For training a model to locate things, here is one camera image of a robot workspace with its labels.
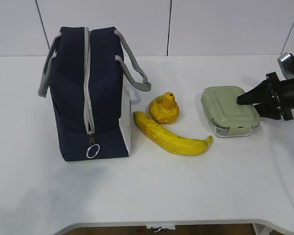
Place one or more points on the yellow banana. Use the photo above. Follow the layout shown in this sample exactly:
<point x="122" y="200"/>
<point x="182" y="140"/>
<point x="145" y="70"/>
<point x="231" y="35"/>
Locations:
<point x="168" y="140"/>

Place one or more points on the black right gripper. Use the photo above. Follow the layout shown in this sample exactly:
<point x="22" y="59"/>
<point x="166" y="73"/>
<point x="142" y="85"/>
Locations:
<point x="272" y="89"/>

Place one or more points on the yellow pear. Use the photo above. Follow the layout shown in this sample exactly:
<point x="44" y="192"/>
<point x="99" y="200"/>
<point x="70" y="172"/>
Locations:
<point x="164" y="109"/>

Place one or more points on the navy blue lunch bag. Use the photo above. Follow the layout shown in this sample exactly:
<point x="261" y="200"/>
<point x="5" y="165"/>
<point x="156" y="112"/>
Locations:
<point x="85" y="72"/>

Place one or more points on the green lid glass container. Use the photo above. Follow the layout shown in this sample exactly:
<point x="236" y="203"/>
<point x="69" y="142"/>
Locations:
<point x="226" y="117"/>

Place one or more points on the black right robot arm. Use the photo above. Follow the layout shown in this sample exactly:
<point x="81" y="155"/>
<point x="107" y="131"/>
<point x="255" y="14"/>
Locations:
<point x="288" y="90"/>

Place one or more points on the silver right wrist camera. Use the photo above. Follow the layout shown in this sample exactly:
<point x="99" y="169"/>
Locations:
<point x="286" y="63"/>

